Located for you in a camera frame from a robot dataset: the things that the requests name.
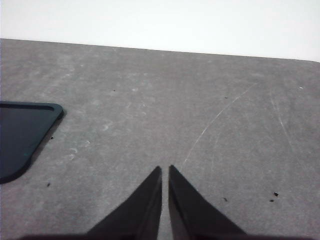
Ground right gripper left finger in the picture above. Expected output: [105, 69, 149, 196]
[83, 165, 163, 240]

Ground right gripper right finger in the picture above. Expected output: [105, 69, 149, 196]
[168, 164, 248, 240]

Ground black flat tray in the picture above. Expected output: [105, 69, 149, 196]
[0, 101, 65, 185]

